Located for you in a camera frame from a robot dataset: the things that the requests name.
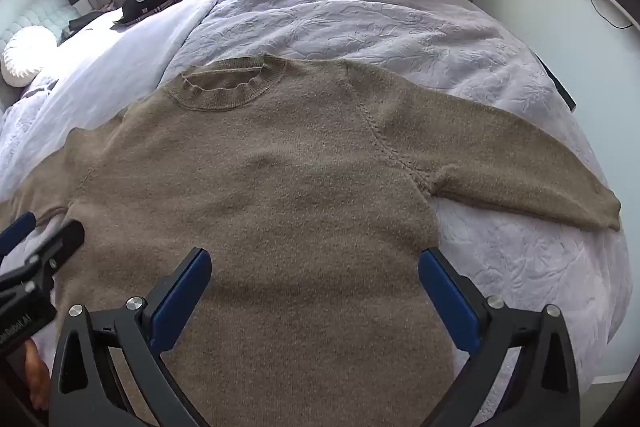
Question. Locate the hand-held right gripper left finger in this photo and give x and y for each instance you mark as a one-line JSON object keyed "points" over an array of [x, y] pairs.
{"points": [[181, 302]]}

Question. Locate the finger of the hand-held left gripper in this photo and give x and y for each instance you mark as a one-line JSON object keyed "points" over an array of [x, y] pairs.
{"points": [[62, 244], [15, 234]]}

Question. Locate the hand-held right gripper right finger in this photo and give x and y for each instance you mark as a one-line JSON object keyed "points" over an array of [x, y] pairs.
{"points": [[447, 302]]}

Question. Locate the brown knit sweater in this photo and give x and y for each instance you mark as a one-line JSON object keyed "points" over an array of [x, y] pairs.
{"points": [[300, 217]]}

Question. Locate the person's left hand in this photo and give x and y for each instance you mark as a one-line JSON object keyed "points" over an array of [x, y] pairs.
{"points": [[39, 372]]}

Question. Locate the round white pillow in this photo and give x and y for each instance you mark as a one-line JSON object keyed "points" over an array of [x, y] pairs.
{"points": [[27, 54]]}

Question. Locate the pale bed sheet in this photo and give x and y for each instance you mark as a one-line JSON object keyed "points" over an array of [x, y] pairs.
{"points": [[115, 62]]}

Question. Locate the grey tufted headboard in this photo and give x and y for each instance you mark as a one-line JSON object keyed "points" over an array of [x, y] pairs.
{"points": [[45, 12]]}

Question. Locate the bed with lilac quilt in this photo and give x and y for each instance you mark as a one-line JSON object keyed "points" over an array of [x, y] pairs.
{"points": [[400, 37]]}

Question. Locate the dark bed frame edge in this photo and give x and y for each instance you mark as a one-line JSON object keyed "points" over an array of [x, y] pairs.
{"points": [[560, 82]]}

